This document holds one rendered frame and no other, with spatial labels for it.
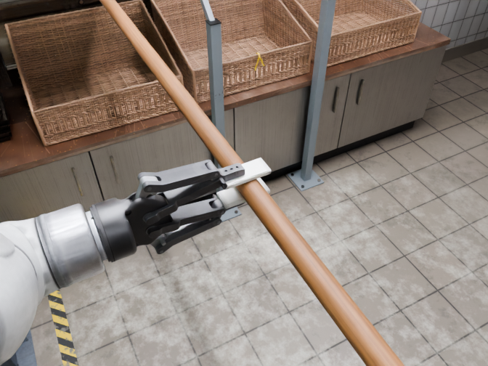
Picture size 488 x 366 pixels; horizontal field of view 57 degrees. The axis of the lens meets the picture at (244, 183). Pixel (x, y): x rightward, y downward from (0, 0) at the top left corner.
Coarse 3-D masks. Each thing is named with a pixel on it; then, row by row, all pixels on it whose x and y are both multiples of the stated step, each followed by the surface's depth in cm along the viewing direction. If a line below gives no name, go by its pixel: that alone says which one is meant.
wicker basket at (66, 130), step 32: (32, 32) 180; (64, 32) 185; (96, 32) 190; (32, 64) 185; (128, 64) 201; (32, 96) 179; (64, 96) 186; (96, 96) 160; (128, 96) 166; (160, 96) 173; (64, 128) 170; (96, 128) 169
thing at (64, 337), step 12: (60, 300) 184; (60, 312) 180; (60, 324) 176; (60, 336) 173; (24, 348) 168; (60, 348) 169; (72, 348) 169; (12, 360) 159; (24, 360) 165; (72, 360) 166
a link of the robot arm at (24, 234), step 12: (0, 228) 48; (12, 228) 49; (24, 228) 50; (36, 228) 51; (12, 240) 46; (24, 240) 48; (36, 240) 49; (24, 252) 46; (36, 252) 49; (36, 264) 47; (48, 264) 49; (36, 276) 46; (48, 276) 50; (48, 288) 51; (60, 288) 53
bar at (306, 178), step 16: (208, 16) 154; (320, 16) 175; (208, 32) 155; (320, 32) 179; (208, 48) 160; (320, 48) 182; (208, 64) 165; (320, 64) 187; (320, 80) 193; (320, 96) 199; (224, 128) 184; (304, 144) 220; (304, 160) 226; (288, 176) 237; (304, 176) 231
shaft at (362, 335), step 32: (128, 32) 93; (160, 64) 82; (192, 128) 72; (224, 160) 64; (256, 192) 59; (288, 224) 55; (288, 256) 53; (320, 288) 49; (352, 320) 46; (384, 352) 43
